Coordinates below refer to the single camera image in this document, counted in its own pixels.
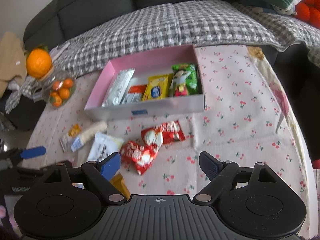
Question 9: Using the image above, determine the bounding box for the gold foil snack bar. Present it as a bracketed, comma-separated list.
[110, 173, 131, 200]

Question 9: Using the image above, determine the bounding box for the yellow chip snack packet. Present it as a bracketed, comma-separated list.
[142, 73, 173, 101]

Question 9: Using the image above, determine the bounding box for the white black-text snack packet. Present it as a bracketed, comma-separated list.
[87, 132, 124, 162]

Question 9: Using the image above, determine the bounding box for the white rice cracker packet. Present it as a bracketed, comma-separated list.
[71, 121, 107, 152]

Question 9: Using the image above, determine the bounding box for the orange white small packet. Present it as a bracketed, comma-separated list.
[59, 124, 81, 153]

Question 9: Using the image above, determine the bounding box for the cherry print tablecloth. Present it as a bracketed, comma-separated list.
[22, 45, 318, 238]

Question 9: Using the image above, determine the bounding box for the red white candy packet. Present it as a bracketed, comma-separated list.
[141, 120, 185, 146]

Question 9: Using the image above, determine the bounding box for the glass jar of mandarins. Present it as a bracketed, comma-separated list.
[41, 71, 76, 108]

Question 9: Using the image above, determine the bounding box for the silver white snack packet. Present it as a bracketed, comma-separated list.
[102, 68, 135, 107]

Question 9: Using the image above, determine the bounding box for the large orange jar lid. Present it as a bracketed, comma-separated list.
[25, 48, 52, 79]

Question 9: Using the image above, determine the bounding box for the beige folded cloth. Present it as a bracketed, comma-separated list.
[1, 32, 27, 98]

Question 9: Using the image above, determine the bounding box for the green cartoon snack packet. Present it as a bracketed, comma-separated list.
[169, 63, 200, 97]

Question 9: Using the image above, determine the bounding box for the pink white cardboard box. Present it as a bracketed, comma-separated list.
[84, 45, 205, 120]

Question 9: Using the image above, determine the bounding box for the grey checked sofa blanket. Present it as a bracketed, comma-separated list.
[4, 0, 320, 113]

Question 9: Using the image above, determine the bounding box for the dark grey sofa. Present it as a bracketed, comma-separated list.
[23, 0, 235, 43]

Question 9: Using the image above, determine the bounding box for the orange plush toy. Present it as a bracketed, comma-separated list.
[294, 0, 320, 29]

